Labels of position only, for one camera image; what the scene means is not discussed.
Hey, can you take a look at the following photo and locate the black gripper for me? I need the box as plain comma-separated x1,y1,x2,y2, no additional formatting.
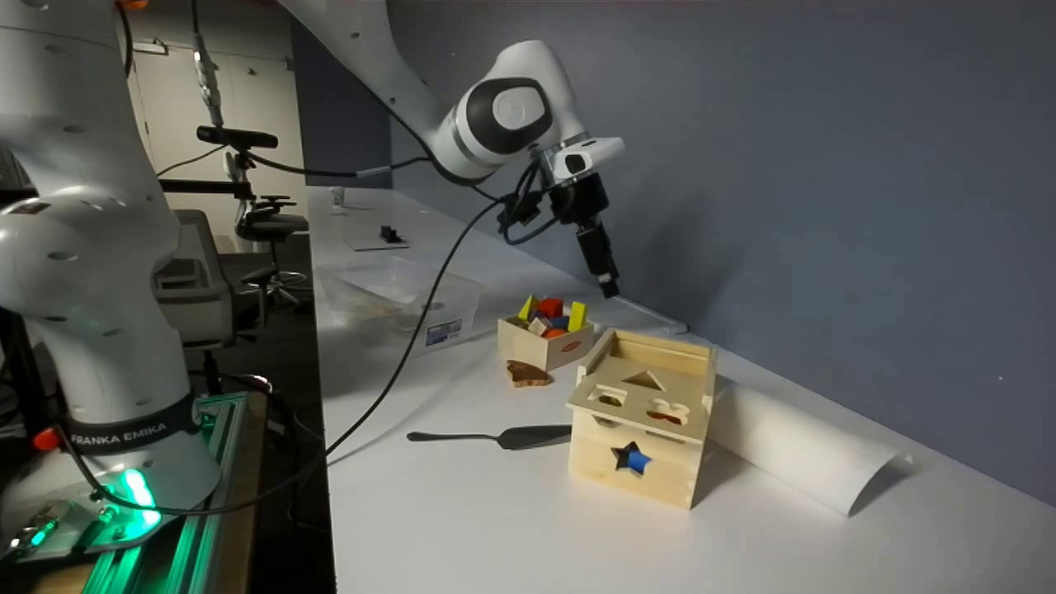
552,167,622,300

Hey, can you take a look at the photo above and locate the robot base platform green light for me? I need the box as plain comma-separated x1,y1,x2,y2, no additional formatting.
0,390,272,594

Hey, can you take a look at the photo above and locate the wrist mounted camera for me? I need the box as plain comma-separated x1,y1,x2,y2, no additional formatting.
547,132,628,185

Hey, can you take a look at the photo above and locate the small open wooden crate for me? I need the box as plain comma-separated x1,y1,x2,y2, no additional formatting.
495,295,601,377

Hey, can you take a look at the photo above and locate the clear plastic bin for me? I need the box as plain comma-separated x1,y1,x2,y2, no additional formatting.
334,256,488,352

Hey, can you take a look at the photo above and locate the black stereo camera bar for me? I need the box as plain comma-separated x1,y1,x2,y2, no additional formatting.
195,121,281,153

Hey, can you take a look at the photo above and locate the black camera tripod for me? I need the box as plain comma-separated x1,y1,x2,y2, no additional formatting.
217,145,300,223

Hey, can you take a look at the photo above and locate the white cabinet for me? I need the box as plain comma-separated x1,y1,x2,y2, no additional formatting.
111,30,311,191

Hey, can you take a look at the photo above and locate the black office chair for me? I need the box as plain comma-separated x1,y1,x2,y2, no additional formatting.
233,202,315,316

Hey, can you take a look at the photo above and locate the black screwdriver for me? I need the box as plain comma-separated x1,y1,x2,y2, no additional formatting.
407,422,573,452

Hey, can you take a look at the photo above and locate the blue star block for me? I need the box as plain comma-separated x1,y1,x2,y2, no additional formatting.
610,440,653,477

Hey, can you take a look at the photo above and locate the long black cable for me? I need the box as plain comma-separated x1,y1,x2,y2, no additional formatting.
59,163,554,521

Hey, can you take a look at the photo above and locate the gray machine box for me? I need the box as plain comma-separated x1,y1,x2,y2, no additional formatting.
159,208,236,350

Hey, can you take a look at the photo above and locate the wooden shape sorter box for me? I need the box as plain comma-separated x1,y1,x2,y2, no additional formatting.
564,323,723,511

